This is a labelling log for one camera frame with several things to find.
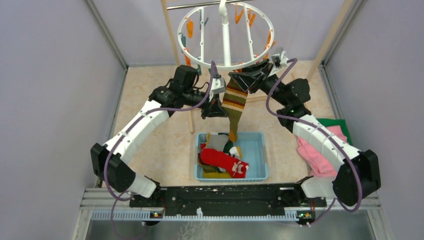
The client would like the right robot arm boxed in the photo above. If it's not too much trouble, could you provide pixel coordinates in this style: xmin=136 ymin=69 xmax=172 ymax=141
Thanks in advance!
xmin=229 ymin=58 xmax=381 ymax=213

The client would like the red striped sock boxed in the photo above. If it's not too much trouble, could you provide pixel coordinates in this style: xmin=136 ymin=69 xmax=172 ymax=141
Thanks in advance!
xmin=200 ymin=148 xmax=249 ymax=179

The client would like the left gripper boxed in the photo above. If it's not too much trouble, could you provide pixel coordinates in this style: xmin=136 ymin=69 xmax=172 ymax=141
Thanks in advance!
xmin=183 ymin=88 xmax=228 ymax=119

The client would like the orange clothes peg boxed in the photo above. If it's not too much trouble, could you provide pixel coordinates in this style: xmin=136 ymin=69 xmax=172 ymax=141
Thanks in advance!
xmin=186 ymin=17 xmax=194 ymax=39

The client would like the light blue plastic basket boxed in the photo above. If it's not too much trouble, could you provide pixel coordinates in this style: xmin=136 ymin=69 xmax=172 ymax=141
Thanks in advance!
xmin=193 ymin=132 xmax=269 ymax=184

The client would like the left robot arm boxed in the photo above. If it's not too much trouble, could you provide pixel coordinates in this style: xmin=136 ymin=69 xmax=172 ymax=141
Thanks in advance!
xmin=90 ymin=62 xmax=228 ymax=207

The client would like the dark green sock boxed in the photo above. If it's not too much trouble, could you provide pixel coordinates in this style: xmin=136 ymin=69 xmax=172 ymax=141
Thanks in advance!
xmin=222 ymin=133 xmax=234 ymax=154

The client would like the green cloth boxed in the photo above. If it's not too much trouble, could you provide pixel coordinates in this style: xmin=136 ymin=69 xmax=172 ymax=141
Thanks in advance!
xmin=317 ymin=118 xmax=353 ymax=146

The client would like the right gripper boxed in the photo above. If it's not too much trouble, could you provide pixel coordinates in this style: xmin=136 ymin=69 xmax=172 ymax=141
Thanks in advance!
xmin=228 ymin=59 xmax=290 ymax=107

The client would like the olive striped sock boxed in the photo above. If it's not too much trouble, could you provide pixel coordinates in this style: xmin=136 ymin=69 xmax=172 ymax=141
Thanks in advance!
xmin=197 ymin=153 xmax=215 ymax=173

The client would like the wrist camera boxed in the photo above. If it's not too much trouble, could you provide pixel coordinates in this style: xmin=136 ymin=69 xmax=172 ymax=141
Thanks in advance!
xmin=271 ymin=47 xmax=289 ymax=69
xmin=209 ymin=74 xmax=227 ymax=96

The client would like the wooden clothes rack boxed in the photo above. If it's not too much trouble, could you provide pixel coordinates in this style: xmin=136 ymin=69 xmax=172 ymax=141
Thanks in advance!
xmin=160 ymin=0 xmax=360 ymax=135

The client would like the pink cloth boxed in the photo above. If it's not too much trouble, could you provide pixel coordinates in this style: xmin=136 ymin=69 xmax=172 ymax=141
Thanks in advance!
xmin=296 ymin=125 xmax=352 ymax=177

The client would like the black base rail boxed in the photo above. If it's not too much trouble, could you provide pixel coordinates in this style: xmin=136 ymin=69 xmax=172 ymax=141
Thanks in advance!
xmin=129 ymin=183 xmax=327 ymax=217

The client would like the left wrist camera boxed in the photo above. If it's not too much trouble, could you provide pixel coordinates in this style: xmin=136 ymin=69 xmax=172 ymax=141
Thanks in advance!
xmin=209 ymin=74 xmax=227 ymax=96

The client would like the yellow sock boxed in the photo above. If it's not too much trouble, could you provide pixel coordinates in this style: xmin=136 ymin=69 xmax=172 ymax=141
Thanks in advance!
xmin=203 ymin=166 xmax=235 ymax=179

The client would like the light grey sock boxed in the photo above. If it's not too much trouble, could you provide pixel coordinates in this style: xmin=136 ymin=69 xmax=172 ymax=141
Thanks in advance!
xmin=205 ymin=132 xmax=228 ymax=152

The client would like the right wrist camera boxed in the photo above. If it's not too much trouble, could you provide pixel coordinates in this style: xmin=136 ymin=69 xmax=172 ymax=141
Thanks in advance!
xmin=271 ymin=47 xmax=289 ymax=69

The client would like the white round sock hanger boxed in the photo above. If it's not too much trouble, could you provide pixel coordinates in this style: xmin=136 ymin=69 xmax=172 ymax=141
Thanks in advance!
xmin=175 ymin=0 xmax=276 ymax=71

